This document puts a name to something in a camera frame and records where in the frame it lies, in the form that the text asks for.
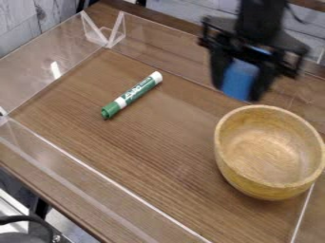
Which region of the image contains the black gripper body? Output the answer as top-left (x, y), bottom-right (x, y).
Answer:
top-left (199, 0), bottom-right (310, 77)

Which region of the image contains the brown wooden bowl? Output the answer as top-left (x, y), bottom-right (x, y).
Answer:
top-left (213, 105), bottom-right (325, 201)

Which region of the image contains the black metal table leg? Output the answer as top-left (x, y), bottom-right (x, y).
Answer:
top-left (35, 197), bottom-right (50, 219)

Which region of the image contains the green dry erase marker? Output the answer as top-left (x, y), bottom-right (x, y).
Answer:
top-left (100, 71), bottom-right (163, 120)

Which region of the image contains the black cable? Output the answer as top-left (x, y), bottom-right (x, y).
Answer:
top-left (285, 3), bottom-right (309, 25)

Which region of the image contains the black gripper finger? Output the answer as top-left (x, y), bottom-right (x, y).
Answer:
top-left (249, 54), bottom-right (281, 102)
top-left (211, 47), bottom-right (233, 89)

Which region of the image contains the blue foam block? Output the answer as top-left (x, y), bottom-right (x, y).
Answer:
top-left (221, 60), bottom-right (260, 101)

